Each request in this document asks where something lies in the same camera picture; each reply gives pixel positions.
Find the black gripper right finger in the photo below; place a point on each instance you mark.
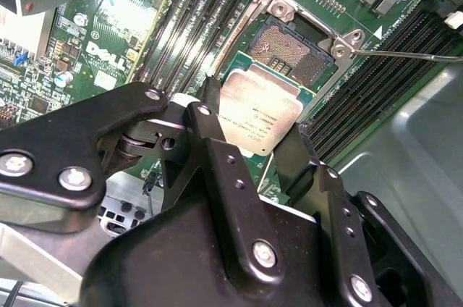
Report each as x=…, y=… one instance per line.
x=336, y=220

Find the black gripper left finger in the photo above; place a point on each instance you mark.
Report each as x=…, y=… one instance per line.
x=54, y=147

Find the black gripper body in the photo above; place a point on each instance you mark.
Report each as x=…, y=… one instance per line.
x=173, y=267

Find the silver CPU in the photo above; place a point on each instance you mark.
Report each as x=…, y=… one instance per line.
x=260, y=104

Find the metal locking lever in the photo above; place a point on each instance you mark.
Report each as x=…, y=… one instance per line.
x=405, y=54
x=236, y=37

